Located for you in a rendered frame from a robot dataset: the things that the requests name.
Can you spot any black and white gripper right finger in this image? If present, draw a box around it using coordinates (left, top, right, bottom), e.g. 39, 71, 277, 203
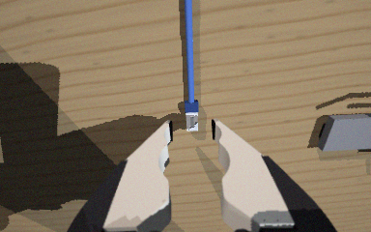
212, 119, 337, 232

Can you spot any white and blue network cable plug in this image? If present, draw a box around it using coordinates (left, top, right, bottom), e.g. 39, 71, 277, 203
185, 100, 199, 131

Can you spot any grey network port rack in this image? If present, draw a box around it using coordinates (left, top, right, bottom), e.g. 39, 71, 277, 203
318, 114, 371, 151

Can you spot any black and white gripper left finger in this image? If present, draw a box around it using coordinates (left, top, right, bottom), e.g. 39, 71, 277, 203
67, 120, 173, 232

